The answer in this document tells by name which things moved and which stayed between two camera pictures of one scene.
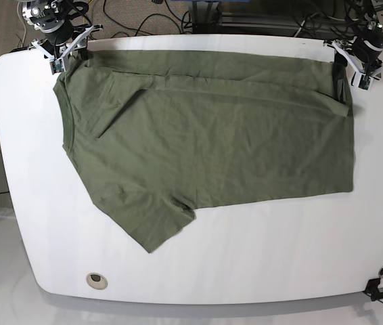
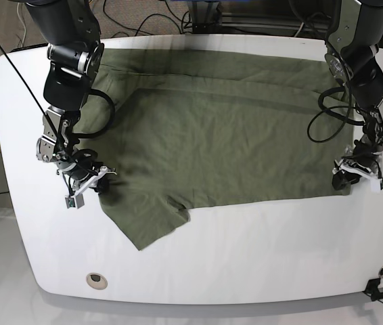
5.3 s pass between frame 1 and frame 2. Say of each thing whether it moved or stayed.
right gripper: moved
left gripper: moved
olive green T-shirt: stayed
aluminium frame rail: stayed
